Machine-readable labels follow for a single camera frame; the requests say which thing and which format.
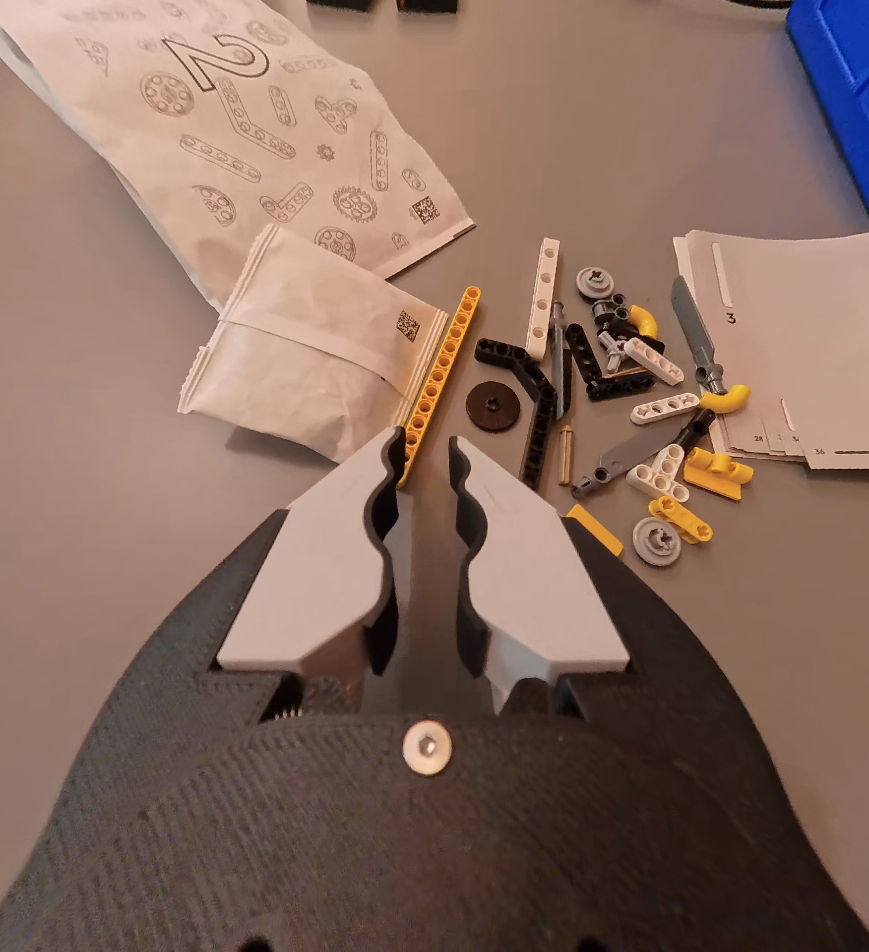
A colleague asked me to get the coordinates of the white thin lego liftarm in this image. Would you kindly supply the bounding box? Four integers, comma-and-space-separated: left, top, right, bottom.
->
629, 393, 702, 425
622, 337, 685, 386

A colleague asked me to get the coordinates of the large printed paper bag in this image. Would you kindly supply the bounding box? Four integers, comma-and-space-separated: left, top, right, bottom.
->
0, 0, 476, 312

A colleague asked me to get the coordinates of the small white paper bag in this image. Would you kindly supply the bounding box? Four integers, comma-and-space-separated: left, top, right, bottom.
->
177, 225, 450, 464

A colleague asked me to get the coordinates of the large blue storage bin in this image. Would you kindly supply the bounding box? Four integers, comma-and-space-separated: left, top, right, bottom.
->
786, 0, 869, 218

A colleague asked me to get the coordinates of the yellow lego block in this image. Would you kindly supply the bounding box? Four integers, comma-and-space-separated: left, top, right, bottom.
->
683, 448, 754, 501

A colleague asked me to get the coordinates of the black bent lego beam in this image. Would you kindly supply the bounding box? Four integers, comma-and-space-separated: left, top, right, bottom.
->
475, 338, 559, 492

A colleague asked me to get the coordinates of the long yellow lego beam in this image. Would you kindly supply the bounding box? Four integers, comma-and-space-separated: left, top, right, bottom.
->
396, 286, 482, 489

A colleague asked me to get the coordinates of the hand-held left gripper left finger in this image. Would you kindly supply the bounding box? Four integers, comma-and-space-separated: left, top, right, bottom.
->
215, 427, 406, 715

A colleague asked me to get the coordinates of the yellow flat lego tile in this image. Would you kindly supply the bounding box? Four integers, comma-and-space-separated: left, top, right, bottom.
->
564, 503, 624, 557

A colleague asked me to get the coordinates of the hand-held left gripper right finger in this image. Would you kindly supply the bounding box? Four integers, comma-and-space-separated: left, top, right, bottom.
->
448, 436, 632, 715

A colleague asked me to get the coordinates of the black round lego disc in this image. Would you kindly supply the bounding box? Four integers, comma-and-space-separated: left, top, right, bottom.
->
466, 381, 522, 432

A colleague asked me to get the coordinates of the grey lego sword blade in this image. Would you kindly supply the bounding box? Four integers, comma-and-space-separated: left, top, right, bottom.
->
670, 275, 726, 394
570, 425, 684, 499

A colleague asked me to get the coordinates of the white angled lego beam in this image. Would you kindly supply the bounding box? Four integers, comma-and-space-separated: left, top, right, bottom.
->
625, 444, 690, 503

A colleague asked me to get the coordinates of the lego instruction booklet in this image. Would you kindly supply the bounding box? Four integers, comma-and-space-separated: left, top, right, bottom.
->
673, 227, 869, 471

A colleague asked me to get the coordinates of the yellow thin lego liftarm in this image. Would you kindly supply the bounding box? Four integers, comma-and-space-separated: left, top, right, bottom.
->
648, 496, 714, 544

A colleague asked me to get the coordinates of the black angled lego beam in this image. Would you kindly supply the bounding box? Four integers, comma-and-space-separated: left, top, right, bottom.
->
564, 323, 657, 403

